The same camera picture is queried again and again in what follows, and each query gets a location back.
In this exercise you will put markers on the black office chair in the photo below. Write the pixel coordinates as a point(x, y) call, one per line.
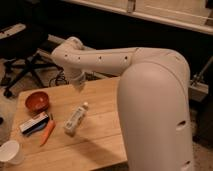
point(20, 52)

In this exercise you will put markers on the red-brown bowl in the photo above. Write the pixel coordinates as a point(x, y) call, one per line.
point(37, 102)

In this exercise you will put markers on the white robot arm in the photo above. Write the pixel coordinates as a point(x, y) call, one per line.
point(152, 100)

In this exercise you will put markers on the white paper cup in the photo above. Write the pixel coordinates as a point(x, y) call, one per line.
point(11, 152)

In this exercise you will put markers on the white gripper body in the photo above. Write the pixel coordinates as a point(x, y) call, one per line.
point(78, 80)

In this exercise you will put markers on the orange carrot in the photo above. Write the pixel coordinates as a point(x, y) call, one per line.
point(47, 131)

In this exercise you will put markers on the white plastic bottle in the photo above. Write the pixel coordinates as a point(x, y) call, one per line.
point(76, 117)

